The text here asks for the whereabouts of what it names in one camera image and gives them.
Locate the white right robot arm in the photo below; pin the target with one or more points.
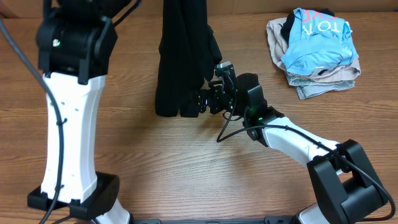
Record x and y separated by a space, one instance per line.
346 186

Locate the black t-shirt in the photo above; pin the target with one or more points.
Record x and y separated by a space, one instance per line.
188 55

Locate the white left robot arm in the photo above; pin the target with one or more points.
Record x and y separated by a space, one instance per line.
75 42

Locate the black garment in pile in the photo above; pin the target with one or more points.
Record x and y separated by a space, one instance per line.
287 26

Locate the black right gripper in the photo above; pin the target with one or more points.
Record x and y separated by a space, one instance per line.
204 101

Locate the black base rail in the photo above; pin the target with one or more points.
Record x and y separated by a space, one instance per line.
211 221

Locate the light blue printed t-shirt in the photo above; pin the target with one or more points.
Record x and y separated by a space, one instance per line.
318 41

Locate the grey denim folded garment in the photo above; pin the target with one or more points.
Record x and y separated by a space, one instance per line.
307 88

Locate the beige folded garment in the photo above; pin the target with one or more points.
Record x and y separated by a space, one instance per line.
278 47

